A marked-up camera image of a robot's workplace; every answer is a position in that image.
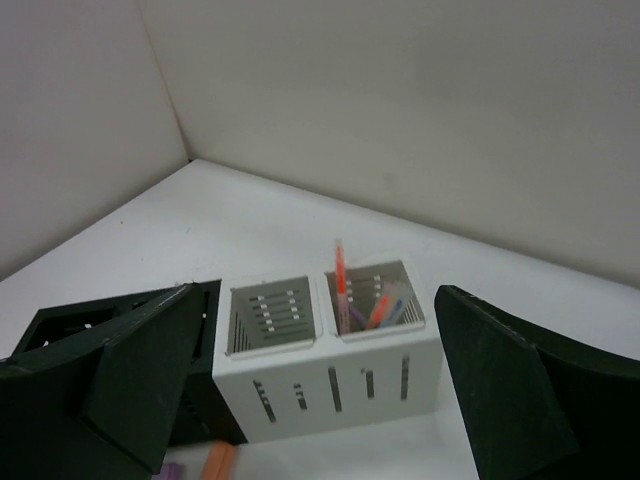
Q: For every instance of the orange thin pen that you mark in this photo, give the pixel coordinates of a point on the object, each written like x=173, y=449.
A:
x=341, y=290

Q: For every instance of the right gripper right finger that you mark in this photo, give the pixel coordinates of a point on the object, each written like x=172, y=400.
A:
x=537, y=404

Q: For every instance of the orange short pen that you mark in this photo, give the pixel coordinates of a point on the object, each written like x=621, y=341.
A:
x=379, y=312

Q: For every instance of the blue thin pen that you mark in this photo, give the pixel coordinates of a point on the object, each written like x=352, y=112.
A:
x=394, y=315

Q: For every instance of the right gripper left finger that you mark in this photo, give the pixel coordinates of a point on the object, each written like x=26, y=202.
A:
x=67, y=411

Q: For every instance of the black two-slot organizer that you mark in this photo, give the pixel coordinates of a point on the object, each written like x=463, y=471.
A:
x=201, y=413

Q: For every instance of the yellow thin pen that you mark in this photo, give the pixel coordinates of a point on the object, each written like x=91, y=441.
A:
x=399, y=295

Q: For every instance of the white two-slot organizer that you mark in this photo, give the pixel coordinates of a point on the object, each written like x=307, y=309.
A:
x=284, y=369

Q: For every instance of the purple highlighter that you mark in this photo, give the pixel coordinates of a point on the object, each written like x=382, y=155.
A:
x=170, y=471

